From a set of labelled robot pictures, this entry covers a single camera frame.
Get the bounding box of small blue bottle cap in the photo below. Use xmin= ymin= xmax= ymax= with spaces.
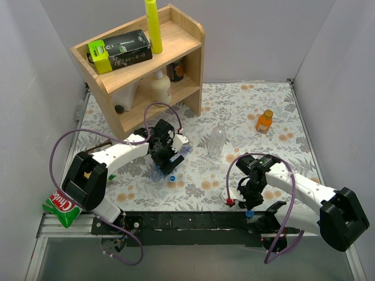
xmin=245 ymin=210 xmax=254 ymax=218

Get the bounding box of blue label water bottle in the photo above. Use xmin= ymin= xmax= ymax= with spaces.
xmin=148 ymin=145 xmax=193 ymax=182

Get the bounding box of orange juice bottle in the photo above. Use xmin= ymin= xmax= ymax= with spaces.
xmin=255 ymin=113 xmax=272 ymax=133

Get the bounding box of orange bottle cap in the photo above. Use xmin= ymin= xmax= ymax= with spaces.
xmin=264 ymin=109 xmax=274 ymax=118

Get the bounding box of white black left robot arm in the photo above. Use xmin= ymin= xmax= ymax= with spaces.
xmin=62 ymin=119 xmax=189 ymax=234

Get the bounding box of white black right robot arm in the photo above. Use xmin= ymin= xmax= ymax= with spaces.
xmin=221 ymin=153 xmax=370 ymax=252

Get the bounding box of cream lotion pump bottle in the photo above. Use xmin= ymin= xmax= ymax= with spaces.
xmin=150 ymin=70 xmax=172 ymax=107

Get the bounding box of yellow tall bottle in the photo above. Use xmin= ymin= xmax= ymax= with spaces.
xmin=145 ymin=0 xmax=163 ymax=54

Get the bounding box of clear plastic cup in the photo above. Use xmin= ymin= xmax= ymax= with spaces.
xmin=208 ymin=122 xmax=227 ymax=157

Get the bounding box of brown chocolate bar wrapper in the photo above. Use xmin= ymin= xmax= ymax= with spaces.
xmin=86 ymin=139 xmax=113 ymax=154

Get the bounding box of white jug black cap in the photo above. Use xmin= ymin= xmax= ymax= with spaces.
xmin=111 ymin=83 xmax=138 ymax=114

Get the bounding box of wooden shelf unit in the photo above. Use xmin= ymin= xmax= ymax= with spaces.
xmin=71 ymin=4 xmax=205 ymax=139

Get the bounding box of floral patterned table mat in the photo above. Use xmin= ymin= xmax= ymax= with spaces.
xmin=63 ymin=81 xmax=335 ymax=212

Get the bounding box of dark jar on shelf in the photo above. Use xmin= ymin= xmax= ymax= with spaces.
xmin=166 ymin=59 xmax=185 ymax=83

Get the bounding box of black green product box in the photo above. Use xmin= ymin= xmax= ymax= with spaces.
xmin=86 ymin=29 xmax=153 ymax=74

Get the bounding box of chips snack bag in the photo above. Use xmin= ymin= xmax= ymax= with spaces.
xmin=43 ymin=173 xmax=121 ymax=228

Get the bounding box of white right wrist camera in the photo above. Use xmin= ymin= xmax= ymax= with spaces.
xmin=220 ymin=187 xmax=246 ymax=207

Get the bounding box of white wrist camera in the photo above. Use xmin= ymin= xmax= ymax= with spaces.
xmin=171 ymin=133 xmax=190 ymax=153
xmin=220 ymin=187 xmax=246 ymax=207

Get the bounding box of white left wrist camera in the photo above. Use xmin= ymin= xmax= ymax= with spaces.
xmin=171 ymin=133 xmax=190 ymax=153

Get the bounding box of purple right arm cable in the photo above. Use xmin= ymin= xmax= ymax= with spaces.
xmin=225 ymin=152 xmax=305 ymax=265

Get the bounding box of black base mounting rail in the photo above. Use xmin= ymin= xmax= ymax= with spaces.
xmin=90 ymin=210 xmax=299 ymax=255

